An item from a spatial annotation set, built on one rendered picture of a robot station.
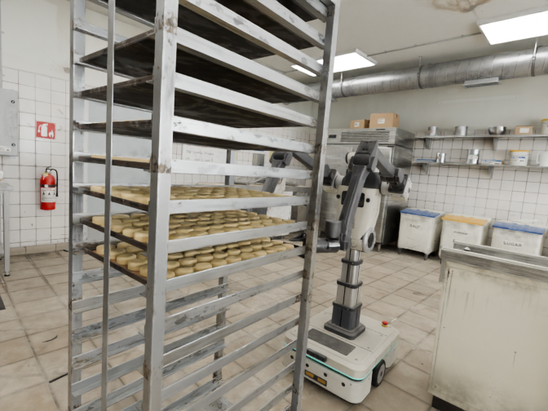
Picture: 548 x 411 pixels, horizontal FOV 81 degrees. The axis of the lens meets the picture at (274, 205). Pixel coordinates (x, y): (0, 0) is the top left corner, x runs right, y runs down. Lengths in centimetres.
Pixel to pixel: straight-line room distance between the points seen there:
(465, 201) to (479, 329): 419
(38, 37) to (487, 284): 482
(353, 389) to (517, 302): 90
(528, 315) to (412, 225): 380
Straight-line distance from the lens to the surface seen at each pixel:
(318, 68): 117
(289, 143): 102
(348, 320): 212
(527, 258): 218
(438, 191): 612
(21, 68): 476
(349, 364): 194
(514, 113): 602
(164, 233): 70
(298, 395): 140
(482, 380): 209
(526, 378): 204
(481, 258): 191
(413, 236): 560
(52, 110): 475
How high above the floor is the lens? 124
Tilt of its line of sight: 7 degrees down
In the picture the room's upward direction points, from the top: 5 degrees clockwise
